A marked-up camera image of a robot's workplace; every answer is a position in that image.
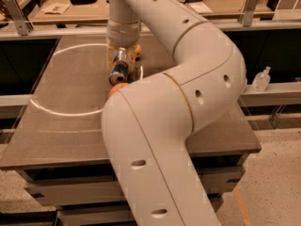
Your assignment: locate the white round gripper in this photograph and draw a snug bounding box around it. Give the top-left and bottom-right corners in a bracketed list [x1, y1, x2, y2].
[106, 20, 139, 80]

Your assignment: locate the blue silver redbull can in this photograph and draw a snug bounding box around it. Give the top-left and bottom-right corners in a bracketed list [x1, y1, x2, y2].
[109, 50, 129, 86]

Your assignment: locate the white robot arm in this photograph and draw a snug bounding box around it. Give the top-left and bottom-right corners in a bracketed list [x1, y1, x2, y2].
[102, 0, 246, 226]

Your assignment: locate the orange fruit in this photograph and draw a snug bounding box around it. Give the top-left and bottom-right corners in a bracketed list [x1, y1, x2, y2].
[135, 44, 142, 59]

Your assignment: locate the red apple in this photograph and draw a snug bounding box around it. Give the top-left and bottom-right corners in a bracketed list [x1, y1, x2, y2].
[109, 83, 129, 96]

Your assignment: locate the black cloth bundle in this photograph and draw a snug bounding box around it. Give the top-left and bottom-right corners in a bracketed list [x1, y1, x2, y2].
[70, 0, 98, 6]

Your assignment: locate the paper sheet left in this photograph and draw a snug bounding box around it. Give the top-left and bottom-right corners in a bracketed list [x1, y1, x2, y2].
[42, 3, 70, 15]

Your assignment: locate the white paper note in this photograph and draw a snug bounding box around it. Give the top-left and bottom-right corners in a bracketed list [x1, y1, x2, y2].
[189, 2, 213, 14]

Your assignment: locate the grey drawer cabinet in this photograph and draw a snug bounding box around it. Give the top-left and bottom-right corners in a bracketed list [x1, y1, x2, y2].
[15, 153, 250, 226]

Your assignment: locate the clear sanitizer bottle right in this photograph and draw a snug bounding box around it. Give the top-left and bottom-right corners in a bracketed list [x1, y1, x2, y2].
[252, 67, 271, 91]

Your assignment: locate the grey metal bracket left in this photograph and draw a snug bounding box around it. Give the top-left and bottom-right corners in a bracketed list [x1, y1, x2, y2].
[1, 0, 33, 36]

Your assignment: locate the grey metal bracket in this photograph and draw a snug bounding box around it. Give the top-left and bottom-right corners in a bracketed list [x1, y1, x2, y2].
[238, 0, 258, 26]
[1, 0, 33, 36]

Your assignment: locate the grey metal bracket right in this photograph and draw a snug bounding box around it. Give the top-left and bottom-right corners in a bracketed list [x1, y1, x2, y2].
[238, 0, 258, 26]

